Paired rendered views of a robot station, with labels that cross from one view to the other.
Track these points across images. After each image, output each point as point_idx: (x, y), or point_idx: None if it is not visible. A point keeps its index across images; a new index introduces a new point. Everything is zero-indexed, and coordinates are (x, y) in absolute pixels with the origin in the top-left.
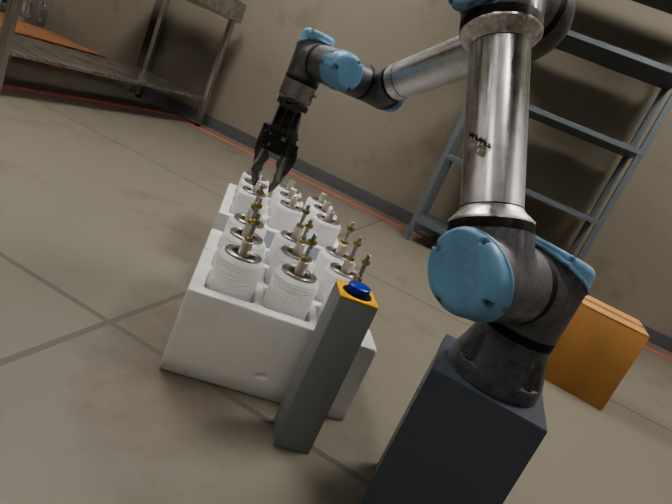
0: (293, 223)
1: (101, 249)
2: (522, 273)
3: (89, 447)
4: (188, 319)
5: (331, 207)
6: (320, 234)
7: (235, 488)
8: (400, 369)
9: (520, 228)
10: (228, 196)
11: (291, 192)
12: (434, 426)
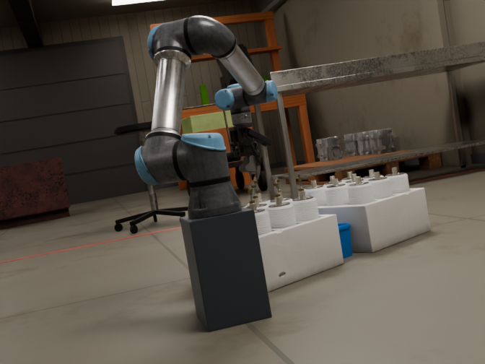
0: (333, 196)
1: None
2: (149, 154)
3: (128, 304)
4: None
5: (400, 175)
6: (350, 196)
7: (162, 310)
8: (381, 271)
9: (149, 136)
10: None
11: (351, 177)
12: (186, 245)
